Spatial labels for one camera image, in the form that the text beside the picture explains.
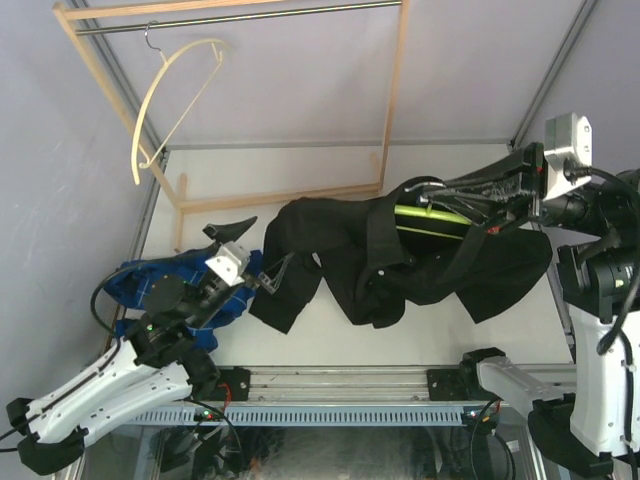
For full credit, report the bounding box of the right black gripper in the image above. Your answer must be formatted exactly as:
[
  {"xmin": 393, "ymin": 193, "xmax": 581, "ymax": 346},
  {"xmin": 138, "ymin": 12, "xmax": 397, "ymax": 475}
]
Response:
[{"xmin": 424, "ymin": 139, "xmax": 614, "ymax": 239}]

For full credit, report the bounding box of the green hanger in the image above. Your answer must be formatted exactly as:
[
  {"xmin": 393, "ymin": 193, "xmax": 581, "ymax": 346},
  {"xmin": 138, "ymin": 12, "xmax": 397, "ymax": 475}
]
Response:
[{"xmin": 394, "ymin": 200, "xmax": 471, "ymax": 241}]

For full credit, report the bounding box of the blue plaid shirt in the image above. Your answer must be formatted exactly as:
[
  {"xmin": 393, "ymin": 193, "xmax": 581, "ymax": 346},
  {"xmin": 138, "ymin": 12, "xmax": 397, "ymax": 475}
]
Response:
[{"xmin": 103, "ymin": 249, "xmax": 255, "ymax": 352}]

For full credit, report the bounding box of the black shirt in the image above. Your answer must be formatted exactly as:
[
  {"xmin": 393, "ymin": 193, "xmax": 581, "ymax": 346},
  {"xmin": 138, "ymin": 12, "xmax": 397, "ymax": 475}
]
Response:
[{"xmin": 249, "ymin": 178, "xmax": 553, "ymax": 334}]

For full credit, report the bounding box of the wooden clothes rack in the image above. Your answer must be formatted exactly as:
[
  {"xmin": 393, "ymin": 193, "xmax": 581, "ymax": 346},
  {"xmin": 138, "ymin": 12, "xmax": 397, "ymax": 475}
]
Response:
[{"xmin": 53, "ymin": 1, "xmax": 409, "ymax": 255}]

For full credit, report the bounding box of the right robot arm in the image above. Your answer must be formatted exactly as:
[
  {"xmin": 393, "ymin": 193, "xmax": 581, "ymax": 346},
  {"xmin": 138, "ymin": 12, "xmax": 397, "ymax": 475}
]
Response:
[{"xmin": 409, "ymin": 140, "xmax": 639, "ymax": 478}]

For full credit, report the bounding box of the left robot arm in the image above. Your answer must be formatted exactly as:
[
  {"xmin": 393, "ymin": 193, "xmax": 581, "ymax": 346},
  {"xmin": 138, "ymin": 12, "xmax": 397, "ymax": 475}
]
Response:
[{"xmin": 6, "ymin": 217, "xmax": 291, "ymax": 476}]

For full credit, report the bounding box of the cream hanger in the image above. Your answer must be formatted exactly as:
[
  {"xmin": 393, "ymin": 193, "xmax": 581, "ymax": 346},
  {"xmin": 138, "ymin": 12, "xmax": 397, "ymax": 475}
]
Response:
[{"xmin": 130, "ymin": 20, "xmax": 242, "ymax": 185}]

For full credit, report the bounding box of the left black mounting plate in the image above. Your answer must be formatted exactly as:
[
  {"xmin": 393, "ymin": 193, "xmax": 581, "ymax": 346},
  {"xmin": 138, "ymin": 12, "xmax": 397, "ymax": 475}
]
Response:
[{"xmin": 190, "ymin": 367, "xmax": 251, "ymax": 402}]

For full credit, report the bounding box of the black mounting plate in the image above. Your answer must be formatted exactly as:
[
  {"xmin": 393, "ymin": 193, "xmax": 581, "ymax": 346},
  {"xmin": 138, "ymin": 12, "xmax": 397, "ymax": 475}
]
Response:
[
  {"xmin": 190, "ymin": 367, "xmax": 251, "ymax": 402},
  {"xmin": 426, "ymin": 368, "xmax": 475, "ymax": 401}
]

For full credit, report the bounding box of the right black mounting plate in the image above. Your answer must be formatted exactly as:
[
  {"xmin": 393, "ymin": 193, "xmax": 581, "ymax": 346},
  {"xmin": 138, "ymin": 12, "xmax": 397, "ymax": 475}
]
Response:
[{"xmin": 426, "ymin": 368, "xmax": 475, "ymax": 401}]

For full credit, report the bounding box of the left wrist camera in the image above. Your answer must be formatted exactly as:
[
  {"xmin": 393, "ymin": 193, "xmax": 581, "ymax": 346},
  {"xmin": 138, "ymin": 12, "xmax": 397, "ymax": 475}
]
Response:
[{"xmin": 205, "ymin": 241, "xmax": 250, "ymax": 287}]

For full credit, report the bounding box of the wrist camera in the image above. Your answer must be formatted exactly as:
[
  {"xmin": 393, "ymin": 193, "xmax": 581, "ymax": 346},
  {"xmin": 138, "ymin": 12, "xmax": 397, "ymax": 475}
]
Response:
[
  {"xmin": 205, "ymin": 241, "xmax": 250, "ymax": 287},
  {"xmin": 543, "ymin": 113, "xmax": 593, "ymax": 202}
]

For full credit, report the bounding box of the right camera cable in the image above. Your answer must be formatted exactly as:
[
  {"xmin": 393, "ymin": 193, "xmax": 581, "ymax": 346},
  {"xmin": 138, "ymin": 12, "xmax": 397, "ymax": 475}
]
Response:
[{"xmin": 563, "ymin": 159, "xmax": 640, "ymax": 356}]

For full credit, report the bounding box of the camera cable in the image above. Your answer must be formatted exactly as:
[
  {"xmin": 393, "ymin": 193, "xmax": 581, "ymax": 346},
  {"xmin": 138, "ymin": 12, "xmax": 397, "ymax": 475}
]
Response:
[
  {"xmin": 0, "ymin": 262, "xmax": 161, "ymax": 454},
  {"xmin": 563, "ymin": 159, "xmax": 640, "ymax": 356}
]

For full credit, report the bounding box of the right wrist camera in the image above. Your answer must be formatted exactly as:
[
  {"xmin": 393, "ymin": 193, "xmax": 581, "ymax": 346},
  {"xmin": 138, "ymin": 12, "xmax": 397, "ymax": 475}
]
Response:
[{"xmin": 543, "ymin": 113, "xmax": 593, "ymax": 202}]

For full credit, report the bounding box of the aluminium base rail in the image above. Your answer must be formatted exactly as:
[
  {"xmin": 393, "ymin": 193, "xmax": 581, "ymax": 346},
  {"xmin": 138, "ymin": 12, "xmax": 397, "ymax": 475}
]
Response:
[{"xmin": 124, "ymin": 363, "xmax": 581, "ymax": 405}]

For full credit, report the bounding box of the grey slotted cable duct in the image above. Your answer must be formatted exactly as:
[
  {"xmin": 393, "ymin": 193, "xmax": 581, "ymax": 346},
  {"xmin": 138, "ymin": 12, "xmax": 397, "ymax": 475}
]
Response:
[{"xmin": 129, "ymin": 404, "xmax": 481, "ymax": 427}]

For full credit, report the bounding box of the left camera cable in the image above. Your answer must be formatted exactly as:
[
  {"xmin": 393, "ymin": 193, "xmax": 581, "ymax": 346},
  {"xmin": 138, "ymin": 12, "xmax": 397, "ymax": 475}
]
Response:
[{"xmin": 0, "ymin": 262, "xmax": 161, "ymax": 454}]

